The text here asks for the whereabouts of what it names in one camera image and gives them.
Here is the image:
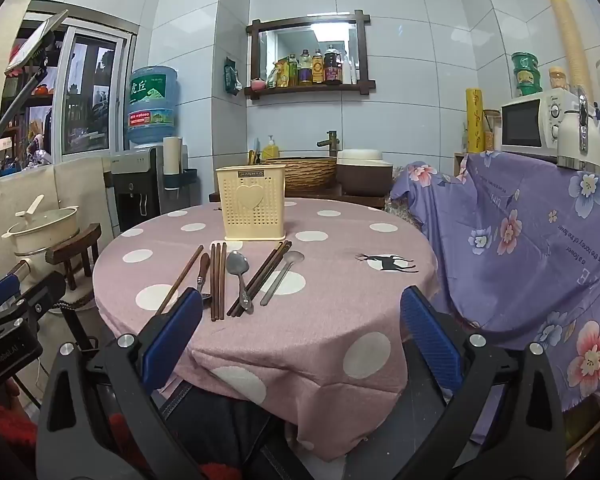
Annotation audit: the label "phone on stand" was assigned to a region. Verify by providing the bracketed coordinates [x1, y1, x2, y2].
[5, 10, 70, 73]

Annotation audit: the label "dark wooden framed mirror shelf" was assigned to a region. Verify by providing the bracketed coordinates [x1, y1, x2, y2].
[244, 9, 377, 100]

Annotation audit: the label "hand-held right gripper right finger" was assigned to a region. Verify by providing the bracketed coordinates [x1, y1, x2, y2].
[400, 285, 568, 480]

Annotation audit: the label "dark wooden stool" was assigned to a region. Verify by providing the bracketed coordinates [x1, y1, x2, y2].
[45, 223, 102, 291]

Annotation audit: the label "pink polka dot tablecloth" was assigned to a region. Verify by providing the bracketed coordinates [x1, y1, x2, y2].
[92, 197, 441, 461]

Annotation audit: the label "black chopstick with gold band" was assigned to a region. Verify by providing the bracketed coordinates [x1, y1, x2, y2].
[231, 241, 289, 318]

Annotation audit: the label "bronze faucet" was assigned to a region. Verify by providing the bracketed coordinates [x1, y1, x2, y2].
[316, 131, 340, 157]

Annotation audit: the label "dark wooden counter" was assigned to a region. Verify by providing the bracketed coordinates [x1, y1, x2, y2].
[209, 182, 386, 211]

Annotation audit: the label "wooden-handled metal spoon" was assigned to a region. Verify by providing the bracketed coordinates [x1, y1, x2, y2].
[196, 252, 214, 309]

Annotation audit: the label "dark soy sauce bottle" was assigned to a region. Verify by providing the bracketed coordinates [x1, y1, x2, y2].
[323, 44, 343, 85]

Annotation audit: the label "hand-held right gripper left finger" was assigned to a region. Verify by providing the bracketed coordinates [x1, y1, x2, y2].
[35, 287, 206, 480]

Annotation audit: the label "black white water dispenser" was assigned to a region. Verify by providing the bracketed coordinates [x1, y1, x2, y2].
[111, 147, 168, 233]

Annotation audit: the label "yellow seasoning packets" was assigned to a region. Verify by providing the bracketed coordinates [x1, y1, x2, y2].
[267, 60, 290, 88]

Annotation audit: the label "brown and white basin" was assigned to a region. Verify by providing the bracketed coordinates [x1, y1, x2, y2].
[336, 148, 395, 197]

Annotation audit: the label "black coiled cable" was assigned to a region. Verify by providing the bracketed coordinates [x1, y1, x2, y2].
[55, 292, 98, 312]

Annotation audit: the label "teal wall holder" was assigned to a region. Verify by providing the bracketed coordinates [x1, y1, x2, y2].
[162, 167, 198, 192]

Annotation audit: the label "dull grey spoon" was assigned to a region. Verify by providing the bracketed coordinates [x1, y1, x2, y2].
[259, 250, 306, 307]

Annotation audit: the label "yellow patterned roll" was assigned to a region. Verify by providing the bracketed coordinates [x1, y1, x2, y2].
[465, 87, 486, 153]

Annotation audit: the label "tall stack of yellow cups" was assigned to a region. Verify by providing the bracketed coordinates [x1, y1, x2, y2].
[545, 0, 593, 96]

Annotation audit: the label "green hanging packet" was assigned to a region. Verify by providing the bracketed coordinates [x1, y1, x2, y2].
[224, 57, 243, 93]

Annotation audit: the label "white kettle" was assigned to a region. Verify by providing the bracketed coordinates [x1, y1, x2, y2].
[557, 87, 600, 171]

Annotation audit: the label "white microwave oven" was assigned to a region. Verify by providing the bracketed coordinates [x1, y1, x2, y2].
[500, 89, 581, 153]

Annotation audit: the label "sliding window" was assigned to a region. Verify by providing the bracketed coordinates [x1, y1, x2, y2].
[55, 22, 131, 161]

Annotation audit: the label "wicker wash basin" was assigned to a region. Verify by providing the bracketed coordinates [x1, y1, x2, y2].
[265, 156, 338, 191]

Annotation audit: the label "shiny metal spoon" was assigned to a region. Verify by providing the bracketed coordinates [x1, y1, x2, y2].
[226, 251, 256, 315]

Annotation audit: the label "person's left forearm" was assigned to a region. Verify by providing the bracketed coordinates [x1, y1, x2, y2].
[0, 377, 38, 480]

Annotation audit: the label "purple floral cloth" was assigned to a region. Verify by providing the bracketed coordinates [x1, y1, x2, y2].
[390, 152, 600, 441]

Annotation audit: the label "beige plastic utensil holder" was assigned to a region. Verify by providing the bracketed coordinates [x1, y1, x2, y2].
[215, 165, 287, 242]

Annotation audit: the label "blue water jug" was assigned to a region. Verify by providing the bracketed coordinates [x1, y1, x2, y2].
[126, 66, 181, 150]

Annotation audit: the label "cream pot with lid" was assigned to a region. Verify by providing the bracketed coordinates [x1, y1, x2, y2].
[2, 195, 81, 256]

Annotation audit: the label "green instant noodle bowl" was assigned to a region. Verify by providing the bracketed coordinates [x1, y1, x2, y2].
[511, 51, 540, 73]
[514, 71, 542, 97]

